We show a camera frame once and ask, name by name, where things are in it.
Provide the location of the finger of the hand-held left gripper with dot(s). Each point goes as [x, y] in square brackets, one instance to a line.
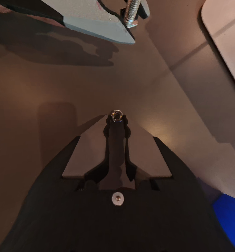
[89, 17]
[147, 9]

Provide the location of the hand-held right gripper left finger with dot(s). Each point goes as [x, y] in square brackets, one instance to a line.
[88, 155]

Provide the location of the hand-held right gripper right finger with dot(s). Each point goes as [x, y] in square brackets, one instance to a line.
[147, 155]

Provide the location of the steel hex bolt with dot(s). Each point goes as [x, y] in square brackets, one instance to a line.
[131, 9]

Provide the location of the steel hex nut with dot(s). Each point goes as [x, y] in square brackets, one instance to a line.
[112, 116]

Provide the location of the blue plastic bin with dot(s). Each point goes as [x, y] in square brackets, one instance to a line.
[231, 220]

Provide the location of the white stand base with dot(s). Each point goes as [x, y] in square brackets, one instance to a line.
[227, 29]

